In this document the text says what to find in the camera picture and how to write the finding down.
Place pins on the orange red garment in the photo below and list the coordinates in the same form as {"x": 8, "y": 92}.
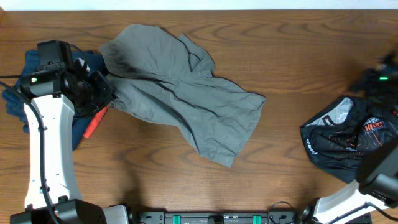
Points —
{"x": 94, "y": 123}

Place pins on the folded navy blue garment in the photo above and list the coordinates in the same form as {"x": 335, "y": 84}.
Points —
{"x": 15, "y": 107}

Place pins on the black patterned jersey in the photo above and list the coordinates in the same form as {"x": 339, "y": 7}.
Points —
{"x": 350, "y": 128}

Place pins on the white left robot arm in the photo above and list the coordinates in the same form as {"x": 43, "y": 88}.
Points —
{"x": 51, "y": 99}

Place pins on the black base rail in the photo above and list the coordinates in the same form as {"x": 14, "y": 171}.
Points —
{"x": 123, "y": 214}

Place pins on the grey shorts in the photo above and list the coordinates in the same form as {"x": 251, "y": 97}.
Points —
{"x": 169, "y": 80}

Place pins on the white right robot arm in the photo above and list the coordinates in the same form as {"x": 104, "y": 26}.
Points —
{"x": 375, "y": 185}

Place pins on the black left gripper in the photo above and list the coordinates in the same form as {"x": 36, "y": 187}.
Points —
{"x": 107, "y": 94}

